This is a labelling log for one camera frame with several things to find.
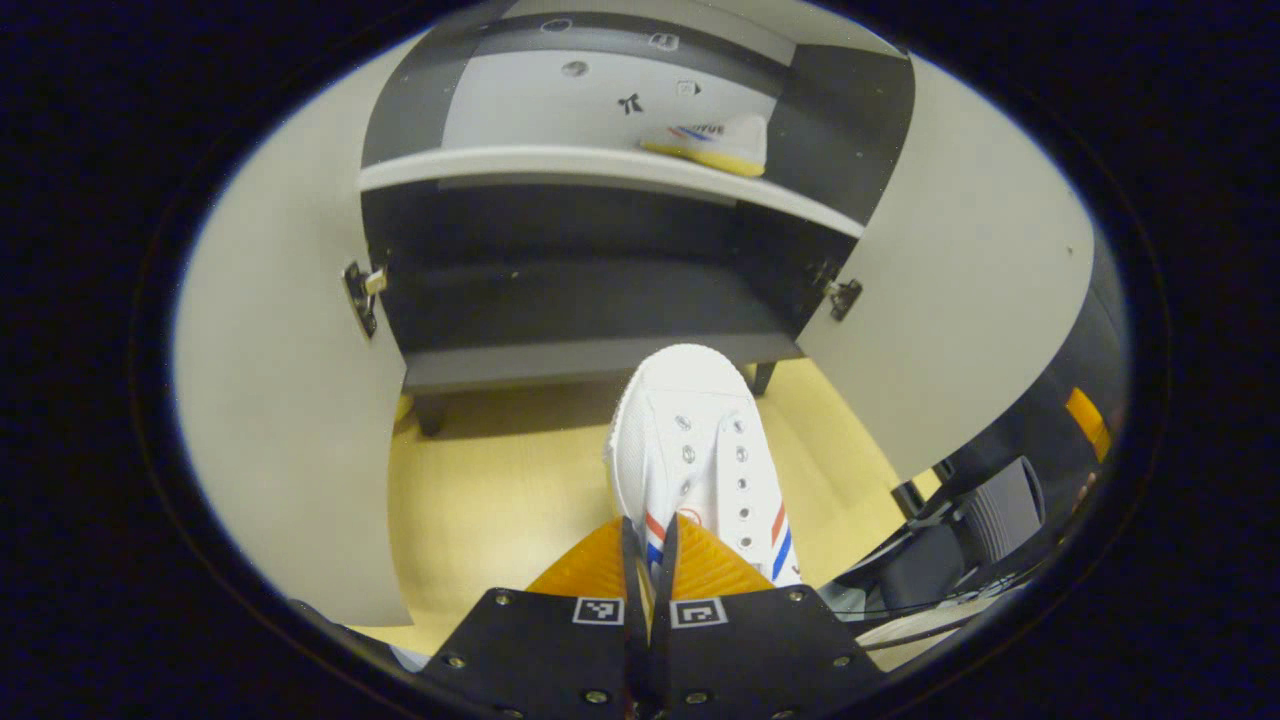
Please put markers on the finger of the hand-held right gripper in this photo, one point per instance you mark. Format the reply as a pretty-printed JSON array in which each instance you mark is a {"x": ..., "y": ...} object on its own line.
[{"x": 1088, "y": 425}]

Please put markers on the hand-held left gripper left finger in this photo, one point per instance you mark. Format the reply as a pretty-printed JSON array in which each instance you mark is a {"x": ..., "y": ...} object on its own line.
[{"x": 634, "y": 660}]

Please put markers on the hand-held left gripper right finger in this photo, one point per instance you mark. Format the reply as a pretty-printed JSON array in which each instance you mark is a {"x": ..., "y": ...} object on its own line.
[{"x": 662, "y": 660}]

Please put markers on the white cabinet door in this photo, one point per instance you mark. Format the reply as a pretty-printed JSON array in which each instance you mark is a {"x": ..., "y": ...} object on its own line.
[
  {"x": 290, "y": 400},
  {"x": 950, "y": 300}
]

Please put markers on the white striped shoe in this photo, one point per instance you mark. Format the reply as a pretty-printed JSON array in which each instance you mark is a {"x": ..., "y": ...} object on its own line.
[
  {"x": 690, "y": 400},
  {"x": 735, "y": 140}
]

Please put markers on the white shoe cabinet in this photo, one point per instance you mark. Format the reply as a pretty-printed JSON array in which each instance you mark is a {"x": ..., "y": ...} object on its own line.
[{"x": 580, "y": 300}]

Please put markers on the dark ribbed object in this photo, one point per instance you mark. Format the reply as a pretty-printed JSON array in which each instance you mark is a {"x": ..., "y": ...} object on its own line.
[{"x": 1000, "y": 510}]

